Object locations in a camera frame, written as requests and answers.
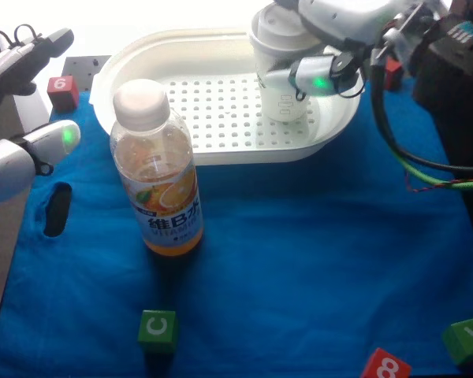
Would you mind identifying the red letter B block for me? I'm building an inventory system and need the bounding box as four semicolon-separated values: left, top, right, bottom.
384;57;405;91

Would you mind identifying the green letter C block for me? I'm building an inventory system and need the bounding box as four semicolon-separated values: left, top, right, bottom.
136;309;180;354

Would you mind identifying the orange juice bottle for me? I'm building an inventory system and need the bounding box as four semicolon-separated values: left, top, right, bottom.
109;78;205;258

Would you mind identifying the red number 6 block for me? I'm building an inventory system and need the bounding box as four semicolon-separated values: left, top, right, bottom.
47;76;80;113

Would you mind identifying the white perforated tray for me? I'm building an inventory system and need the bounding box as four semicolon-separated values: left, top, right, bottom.
88;28;367;166

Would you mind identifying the red number 8 block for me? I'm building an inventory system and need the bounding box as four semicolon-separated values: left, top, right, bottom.
359;346;412;378

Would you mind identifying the green letter Y block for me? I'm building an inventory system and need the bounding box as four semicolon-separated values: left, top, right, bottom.
441;316;473;367

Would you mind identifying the white paper coffee cup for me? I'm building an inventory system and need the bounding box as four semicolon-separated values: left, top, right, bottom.
248;6;328;122

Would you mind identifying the blue table cloth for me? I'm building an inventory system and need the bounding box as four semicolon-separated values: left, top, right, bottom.
0;78;473;378

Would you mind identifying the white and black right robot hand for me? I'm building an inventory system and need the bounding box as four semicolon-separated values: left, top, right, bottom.
263;0;419;98

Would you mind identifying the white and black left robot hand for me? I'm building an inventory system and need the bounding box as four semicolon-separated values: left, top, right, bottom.
0;24;82;209

